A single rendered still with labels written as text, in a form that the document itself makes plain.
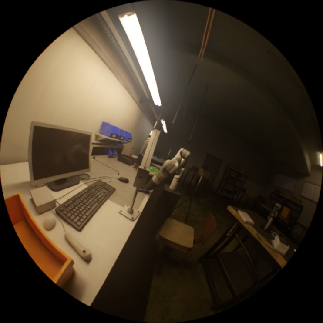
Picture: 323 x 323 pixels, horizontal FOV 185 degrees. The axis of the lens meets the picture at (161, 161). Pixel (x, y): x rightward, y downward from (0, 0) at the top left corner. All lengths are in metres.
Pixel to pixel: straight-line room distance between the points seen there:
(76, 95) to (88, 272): 1.19
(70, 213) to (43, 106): 0.81
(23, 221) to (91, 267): 0.32
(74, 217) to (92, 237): 0.11
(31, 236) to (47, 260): 0.11
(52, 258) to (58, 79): 1.06
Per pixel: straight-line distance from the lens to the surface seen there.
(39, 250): 0.46
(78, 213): 0.51
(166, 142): 5.73
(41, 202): 0.54
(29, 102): 0.99
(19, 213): 0.54
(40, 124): 0.62
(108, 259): 0.42
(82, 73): 1.17
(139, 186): 0.49
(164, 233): 1.00
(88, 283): 0.40
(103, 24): 1.28
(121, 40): 1.27
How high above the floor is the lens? 1.31
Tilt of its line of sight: 6 degrees down
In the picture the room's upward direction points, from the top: 21 degrees clockwise
